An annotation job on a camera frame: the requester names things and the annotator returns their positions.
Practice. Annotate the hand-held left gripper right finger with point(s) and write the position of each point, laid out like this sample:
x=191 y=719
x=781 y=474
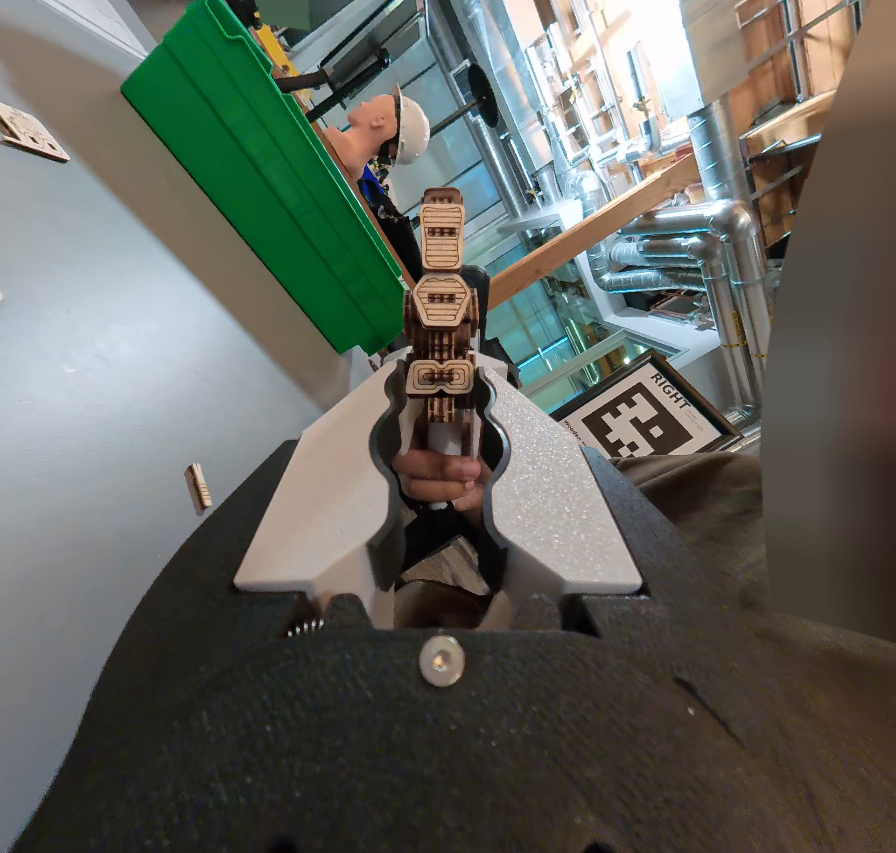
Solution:
x=560 y=517

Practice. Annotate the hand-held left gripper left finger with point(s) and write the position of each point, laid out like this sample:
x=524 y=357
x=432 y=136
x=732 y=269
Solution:
x=322 y=510

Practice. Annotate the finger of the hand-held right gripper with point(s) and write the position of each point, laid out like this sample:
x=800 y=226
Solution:
x=476 y=440
x=406 y=426

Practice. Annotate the layered plywood mechanical model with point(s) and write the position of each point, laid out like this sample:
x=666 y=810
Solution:
x=441 y=237

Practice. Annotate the person's right forearm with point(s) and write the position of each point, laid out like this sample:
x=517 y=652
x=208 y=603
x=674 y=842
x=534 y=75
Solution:
x=700 y=517

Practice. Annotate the grey desk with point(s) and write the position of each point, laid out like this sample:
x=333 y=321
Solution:
x=140 y=307

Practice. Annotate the person's right hand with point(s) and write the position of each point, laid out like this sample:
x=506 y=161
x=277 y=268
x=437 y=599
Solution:
x=441 y=478

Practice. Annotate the tiny plywood part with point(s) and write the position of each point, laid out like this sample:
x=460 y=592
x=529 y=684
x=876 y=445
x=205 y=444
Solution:
x=198 y=487

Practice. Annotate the long wooden beam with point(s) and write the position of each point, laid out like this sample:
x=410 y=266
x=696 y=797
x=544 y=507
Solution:
x=595 y=226

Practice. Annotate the framed black-and-white marker sign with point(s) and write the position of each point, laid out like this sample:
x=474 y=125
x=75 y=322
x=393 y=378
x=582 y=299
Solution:
x=644 y=412

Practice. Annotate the white hard hat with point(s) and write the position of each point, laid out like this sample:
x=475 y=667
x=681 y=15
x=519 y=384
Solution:
x=411 y=124

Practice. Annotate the mannequin bust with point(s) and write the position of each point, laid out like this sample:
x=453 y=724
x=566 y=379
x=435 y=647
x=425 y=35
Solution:
x=367 y=131

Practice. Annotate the silver ventilation ducts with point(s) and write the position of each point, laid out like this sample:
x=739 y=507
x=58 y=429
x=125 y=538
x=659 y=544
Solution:
x=665 y=251

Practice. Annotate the black disc on rod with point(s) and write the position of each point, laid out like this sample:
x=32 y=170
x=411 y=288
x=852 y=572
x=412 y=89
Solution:
x=483 y=93

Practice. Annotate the green plastic bin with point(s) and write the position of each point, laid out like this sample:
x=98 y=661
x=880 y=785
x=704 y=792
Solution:
x=245 y=152

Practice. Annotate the small plywood part plate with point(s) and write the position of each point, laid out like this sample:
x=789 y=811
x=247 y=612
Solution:
x=31 y=135

